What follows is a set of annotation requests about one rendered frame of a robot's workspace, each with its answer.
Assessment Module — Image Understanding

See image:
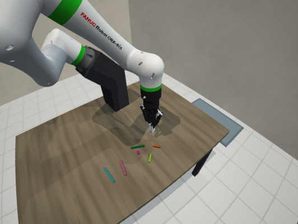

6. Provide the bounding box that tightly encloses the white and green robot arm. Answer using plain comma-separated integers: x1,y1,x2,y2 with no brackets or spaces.
0,0,164,102

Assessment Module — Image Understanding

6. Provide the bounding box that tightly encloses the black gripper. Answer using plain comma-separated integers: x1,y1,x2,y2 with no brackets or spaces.
140,100,163,133

